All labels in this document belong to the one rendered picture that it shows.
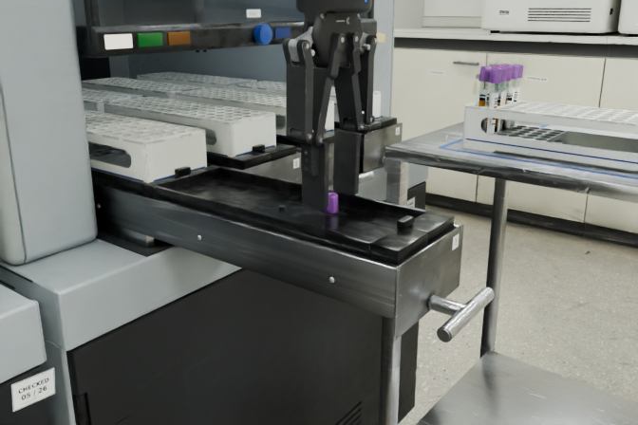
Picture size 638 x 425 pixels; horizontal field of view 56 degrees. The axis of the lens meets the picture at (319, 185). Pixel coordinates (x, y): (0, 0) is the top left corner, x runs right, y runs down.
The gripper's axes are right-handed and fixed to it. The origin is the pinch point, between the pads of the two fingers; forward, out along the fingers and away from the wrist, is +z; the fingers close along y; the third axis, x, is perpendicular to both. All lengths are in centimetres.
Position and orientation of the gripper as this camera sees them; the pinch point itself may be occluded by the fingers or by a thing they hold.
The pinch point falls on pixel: (331, 171)
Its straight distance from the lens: 65.4
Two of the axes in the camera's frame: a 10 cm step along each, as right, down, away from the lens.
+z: -0.1, 9.6, 2.9
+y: -6.0, 2.3, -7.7
